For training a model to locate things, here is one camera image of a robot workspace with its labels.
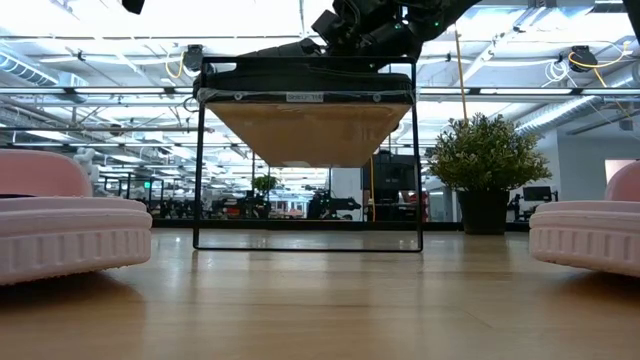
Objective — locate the black slide sandal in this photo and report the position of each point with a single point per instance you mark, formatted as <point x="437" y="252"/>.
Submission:
<point x="300" y="82"/>

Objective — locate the pink slide sandal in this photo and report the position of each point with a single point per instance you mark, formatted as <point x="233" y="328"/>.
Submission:
<point x="590" y="240"/>
<point x="75" y="235"/>

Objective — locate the black background robot arm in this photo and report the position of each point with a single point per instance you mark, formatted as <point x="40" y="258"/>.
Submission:
<point x="330" y="206"/>

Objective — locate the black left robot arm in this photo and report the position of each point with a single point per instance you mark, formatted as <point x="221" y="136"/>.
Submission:
<point x="133" y="6"/>

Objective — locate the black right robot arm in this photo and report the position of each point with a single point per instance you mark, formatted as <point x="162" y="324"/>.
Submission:
<point x="450" y="12"/>

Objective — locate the black background cabinet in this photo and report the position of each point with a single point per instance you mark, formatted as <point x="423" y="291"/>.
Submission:
<point x="395" y="185"/>

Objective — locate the small green potted plant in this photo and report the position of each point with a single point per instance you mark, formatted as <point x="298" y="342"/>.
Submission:
<point x="487" y="160"/>

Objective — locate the green background plant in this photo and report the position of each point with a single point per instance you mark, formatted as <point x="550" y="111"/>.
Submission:
<point x="265" y="184"/>

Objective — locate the black background monitor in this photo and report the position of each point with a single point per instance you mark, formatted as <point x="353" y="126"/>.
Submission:
<point x="537" y="193"/>

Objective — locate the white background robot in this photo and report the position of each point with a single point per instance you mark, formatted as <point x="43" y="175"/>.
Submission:
<point x="86" y="162"/>

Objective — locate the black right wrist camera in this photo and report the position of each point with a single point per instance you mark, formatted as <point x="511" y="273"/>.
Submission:
<point x="327" y="26"/>

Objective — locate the wooden shelf with black frame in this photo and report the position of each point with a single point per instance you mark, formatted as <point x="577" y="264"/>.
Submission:
<point x="310" y="135"/>

